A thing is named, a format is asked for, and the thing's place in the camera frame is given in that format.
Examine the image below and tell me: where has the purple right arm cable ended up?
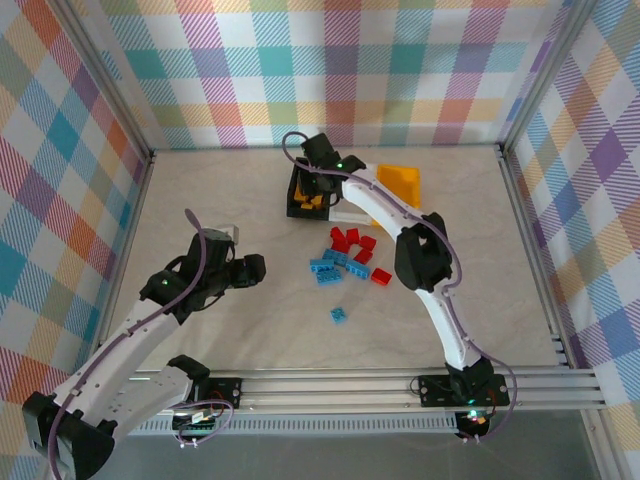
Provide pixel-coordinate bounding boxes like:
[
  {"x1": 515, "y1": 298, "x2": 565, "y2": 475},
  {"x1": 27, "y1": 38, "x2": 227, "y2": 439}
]
[{"x1": 281, "y1": 130, "x2": 519, "y2": 444}]

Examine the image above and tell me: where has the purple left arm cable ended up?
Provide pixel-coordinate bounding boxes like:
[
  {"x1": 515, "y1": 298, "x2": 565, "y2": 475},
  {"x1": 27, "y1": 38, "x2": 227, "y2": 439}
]
[{"x1": 47, "y1": 208, "x2": 209, "y2": 480}]

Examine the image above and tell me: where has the black container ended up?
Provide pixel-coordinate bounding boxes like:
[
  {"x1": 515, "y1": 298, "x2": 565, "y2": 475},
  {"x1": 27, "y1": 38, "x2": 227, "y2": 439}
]
[{"x1": 285, "y1": 166, "x2": 335, "y2": 222}]

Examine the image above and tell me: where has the aluminium frame post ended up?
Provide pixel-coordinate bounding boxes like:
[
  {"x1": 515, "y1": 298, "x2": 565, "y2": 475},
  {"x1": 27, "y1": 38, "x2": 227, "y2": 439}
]
[
  {"x1": 52, "y1": 0, "x2": 156, "y2": 161},
  {"x1": 497, "y1": 0, "x2": 601, "y2": 156}
]

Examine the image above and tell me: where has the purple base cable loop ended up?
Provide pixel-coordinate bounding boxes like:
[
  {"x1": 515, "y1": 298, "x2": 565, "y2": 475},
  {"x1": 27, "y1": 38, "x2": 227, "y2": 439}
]
[{"x1": 172, "y1": 398, "x2": 236, "y2": 449}]

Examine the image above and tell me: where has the aluminium table edge rail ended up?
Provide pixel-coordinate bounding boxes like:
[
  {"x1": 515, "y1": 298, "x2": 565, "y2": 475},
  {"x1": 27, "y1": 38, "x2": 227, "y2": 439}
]
[{"x1": 494, "y1": 144, "x2": 576, "y2": 371}]

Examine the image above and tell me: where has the white container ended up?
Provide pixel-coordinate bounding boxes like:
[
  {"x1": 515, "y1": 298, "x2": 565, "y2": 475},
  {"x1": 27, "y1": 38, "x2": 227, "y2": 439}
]
[{"x1": 326, "y1": 208, "x2": 382, "y2": 227}]

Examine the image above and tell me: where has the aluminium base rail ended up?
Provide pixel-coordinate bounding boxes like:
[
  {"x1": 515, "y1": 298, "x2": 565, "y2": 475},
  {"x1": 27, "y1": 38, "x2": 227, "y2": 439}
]
[{"x1": 119, "y1": 367, "x2": 609, "y2": 412}]

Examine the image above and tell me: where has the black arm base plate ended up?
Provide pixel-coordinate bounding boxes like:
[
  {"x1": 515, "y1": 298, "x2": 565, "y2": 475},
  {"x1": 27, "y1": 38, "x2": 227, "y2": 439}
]
[
  {"x1": 416, "y1": 372, "x2": 507, "y2": 407},
  {"x1": 198, "y1": 377, "x2": 245, "y2": 410}
]

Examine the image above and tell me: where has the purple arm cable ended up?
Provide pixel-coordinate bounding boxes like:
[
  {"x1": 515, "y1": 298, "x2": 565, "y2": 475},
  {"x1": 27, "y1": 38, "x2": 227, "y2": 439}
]
[
  {"x1": 281, "y1": 130, "x2": 519, "y2": 444},
  {"x1": 47, "y1": 208, "x2": 209, "y2": 480}
]

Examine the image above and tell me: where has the yellow container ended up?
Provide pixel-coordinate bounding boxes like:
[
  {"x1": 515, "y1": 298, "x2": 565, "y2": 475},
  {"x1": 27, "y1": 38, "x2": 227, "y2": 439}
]
[{"x1": 375, "y1": 163, "x2": 424, "y2": 208}]

